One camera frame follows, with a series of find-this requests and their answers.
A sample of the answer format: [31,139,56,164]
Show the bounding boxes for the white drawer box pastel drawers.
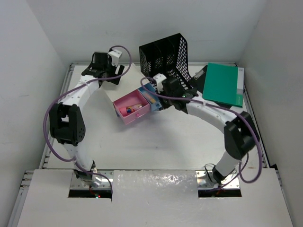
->
[100,62,152,119]

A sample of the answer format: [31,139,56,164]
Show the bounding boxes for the light blue small drawer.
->
[139,83,162,112]

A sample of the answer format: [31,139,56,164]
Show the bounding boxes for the black mesh file organizer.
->
[139,33,196,90]

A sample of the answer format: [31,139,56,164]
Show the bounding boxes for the pink small drawer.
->
[113,89,150,124]

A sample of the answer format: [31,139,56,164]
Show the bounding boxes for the pink glue stick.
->
[119,104,143,116]

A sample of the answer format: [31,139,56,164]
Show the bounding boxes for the green folder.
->
[202,63,244,107]

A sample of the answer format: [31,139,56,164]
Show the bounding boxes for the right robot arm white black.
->
[152,74,262,185]

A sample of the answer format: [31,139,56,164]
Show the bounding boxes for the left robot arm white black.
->
[49,49,124,182]

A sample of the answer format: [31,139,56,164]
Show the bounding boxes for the black clipboard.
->
[193,63,238,108]

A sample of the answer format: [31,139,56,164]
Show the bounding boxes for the white front cover board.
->
[18,169,292,227]

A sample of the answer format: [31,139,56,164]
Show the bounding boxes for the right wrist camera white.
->
[152,73,167,93]

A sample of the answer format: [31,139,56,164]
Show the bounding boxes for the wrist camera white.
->
[107,49,122,67]
[152,73,167,93]

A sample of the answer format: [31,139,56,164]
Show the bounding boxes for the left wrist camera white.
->
[107,49,122,67]

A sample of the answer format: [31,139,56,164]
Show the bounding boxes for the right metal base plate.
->
[196,170,240,190]

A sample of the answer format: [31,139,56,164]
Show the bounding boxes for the metal base plate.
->
[70,170,113,190]
[196,170,240,190]

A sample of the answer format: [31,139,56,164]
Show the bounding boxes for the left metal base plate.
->
[70,170,113,190]

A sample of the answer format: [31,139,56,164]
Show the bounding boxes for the aluminium table frame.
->
[7,61,284,227]

